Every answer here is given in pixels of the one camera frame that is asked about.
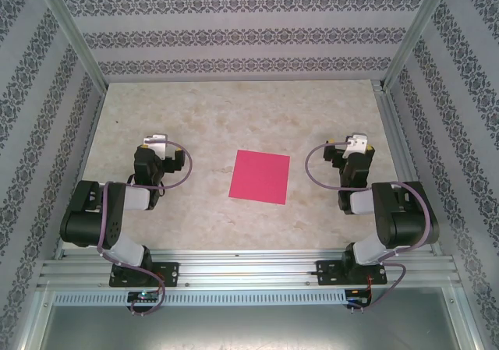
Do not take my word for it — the grey sheet metal panel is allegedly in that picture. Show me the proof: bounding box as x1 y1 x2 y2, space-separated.
38 306 475 350

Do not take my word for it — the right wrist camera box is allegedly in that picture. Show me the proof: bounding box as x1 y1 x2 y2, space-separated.
343 133 369 159

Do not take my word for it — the aluminium corner post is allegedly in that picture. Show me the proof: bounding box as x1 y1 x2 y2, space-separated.
381 0 455 90
33 0 108 90

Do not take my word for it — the slotted grey cable duct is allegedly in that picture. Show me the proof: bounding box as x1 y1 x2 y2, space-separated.
52 290 348 307

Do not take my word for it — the aluminium mounting rail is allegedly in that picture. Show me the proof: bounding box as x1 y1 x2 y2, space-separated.
37 248 463 291

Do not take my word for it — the pink paper sheet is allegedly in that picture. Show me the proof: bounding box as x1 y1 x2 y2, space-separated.
228 149 292 206

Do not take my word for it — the aluminium frame leg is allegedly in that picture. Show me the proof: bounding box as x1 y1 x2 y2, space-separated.
13 287 55 350
446 287 487 350

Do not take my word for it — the aluminium side rail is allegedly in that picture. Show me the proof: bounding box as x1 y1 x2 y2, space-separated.
372 79 444 256
54 88 105 258

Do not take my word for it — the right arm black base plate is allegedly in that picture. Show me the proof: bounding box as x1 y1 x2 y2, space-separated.
315 259 389 287

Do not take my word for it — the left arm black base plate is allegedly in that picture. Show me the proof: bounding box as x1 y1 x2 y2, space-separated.
108 262 180 288

